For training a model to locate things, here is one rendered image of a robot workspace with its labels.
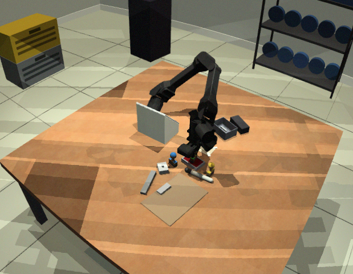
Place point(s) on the cream inspection card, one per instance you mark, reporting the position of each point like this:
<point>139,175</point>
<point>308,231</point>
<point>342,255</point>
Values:
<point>207,153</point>

